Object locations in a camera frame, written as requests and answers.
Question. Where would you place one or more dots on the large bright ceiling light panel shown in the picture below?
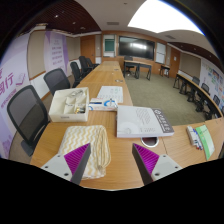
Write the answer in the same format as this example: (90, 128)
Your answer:
(163, 16)

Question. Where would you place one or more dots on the white printed paper sheet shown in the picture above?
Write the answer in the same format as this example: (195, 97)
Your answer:
(110, 93)

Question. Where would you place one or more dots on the colourful wall poster display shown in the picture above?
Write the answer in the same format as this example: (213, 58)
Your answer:
(213, 78)

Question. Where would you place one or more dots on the long narrow wooden table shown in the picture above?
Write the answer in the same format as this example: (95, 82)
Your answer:
(193, 85)

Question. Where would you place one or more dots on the pack of marker pens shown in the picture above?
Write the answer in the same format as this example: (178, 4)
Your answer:
(192, 136)

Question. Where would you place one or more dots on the cream zigzag patterned towel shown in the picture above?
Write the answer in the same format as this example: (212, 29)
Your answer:
(93, 140)

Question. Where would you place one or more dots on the group of black chairs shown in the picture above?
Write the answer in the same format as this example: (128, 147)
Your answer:
(205, 88)

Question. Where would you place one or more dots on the green booklet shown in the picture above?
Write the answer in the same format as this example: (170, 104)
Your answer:
(205, 140)

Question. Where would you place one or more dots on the brown wooden door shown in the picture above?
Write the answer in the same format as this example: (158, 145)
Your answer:
(87, 48)
(175, 61)

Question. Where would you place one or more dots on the large purple white wall banner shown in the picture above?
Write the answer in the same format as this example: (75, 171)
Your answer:
(13, 83)

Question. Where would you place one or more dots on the white open cardboard box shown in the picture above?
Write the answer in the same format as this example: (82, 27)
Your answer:
(60, 115)

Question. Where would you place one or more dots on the large black wall screen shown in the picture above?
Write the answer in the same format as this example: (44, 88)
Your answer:
(136, 47)

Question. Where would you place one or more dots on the small white blue box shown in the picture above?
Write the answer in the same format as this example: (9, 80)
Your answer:
(98, 106)

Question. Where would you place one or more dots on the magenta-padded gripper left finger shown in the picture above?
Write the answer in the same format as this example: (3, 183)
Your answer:
(75, 160)

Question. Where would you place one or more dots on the white wall whiteboard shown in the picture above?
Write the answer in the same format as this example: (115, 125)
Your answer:
(161, 52)

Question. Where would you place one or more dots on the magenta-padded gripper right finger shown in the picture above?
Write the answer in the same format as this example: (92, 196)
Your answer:
(146, 160)

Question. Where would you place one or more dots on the purple hanging banner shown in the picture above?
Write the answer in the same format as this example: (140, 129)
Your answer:
(56, 50)

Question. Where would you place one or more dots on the large black mesh office chair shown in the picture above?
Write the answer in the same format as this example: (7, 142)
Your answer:
(23, 113)

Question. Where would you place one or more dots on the green framed wall board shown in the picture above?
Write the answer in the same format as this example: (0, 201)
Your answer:
(109, 45)

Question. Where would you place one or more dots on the row of black office chairs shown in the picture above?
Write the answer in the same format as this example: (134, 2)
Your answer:
(81, 68)

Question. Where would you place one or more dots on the small dark side table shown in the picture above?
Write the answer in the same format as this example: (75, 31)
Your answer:
(165, 66)

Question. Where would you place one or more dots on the large white flat book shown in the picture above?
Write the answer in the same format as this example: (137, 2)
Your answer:
(140, 121)

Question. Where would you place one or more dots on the dark wooden desk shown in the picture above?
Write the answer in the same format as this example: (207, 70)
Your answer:
(138, 64)

